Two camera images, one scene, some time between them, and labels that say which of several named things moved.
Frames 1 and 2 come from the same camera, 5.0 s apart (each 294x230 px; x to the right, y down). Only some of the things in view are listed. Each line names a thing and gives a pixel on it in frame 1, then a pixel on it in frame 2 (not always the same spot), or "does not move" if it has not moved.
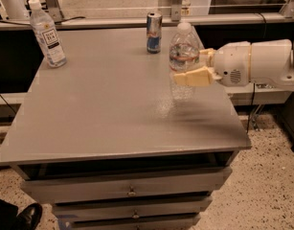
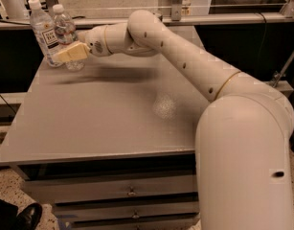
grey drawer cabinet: [101, 139] does not move
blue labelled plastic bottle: [46, 35] does not move
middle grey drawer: [144, 208] does not move
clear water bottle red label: [184, 55] to [64, 34]
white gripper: [232, 63] to [95, 43]
